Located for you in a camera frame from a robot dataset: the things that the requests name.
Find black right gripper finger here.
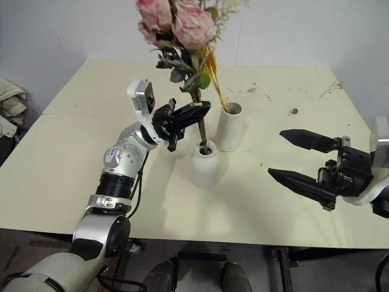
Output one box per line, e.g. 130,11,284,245
278,128,337,154
267,167,337,212

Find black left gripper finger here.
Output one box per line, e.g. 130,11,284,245
171,101,212,121
173,114,204,129

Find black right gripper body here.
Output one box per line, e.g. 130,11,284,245
317,136,374,199

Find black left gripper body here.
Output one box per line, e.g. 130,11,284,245
151,98,187,153

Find pink flower bouquet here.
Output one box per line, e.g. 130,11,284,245
136,0,220,155

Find dried flower twig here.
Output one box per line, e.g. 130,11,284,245
318,80,345,100

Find golden dried grass bouquet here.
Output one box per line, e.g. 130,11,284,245
199,0,253,113

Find tall white vase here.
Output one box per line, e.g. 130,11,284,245
215,102,244,153

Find short white vase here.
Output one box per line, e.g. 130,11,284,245
190,141,224,190

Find black flat bar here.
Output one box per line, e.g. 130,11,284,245
177,251,227,263

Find crumpled beige cloth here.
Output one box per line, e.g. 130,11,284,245
0,77,29,142

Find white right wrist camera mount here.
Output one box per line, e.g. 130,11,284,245
346,116,389,207

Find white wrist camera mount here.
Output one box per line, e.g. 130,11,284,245
346,116,389,207
126,79,171,144

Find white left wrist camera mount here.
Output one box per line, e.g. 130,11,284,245
126,79,171,144

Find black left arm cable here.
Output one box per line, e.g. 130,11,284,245
97,151,150,292

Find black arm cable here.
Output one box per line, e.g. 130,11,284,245
97,151,150,292
374,251,389,287

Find black metal table frame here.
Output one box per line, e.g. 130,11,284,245
269,245,389,292

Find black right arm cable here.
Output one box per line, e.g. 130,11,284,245
374,251,389,287

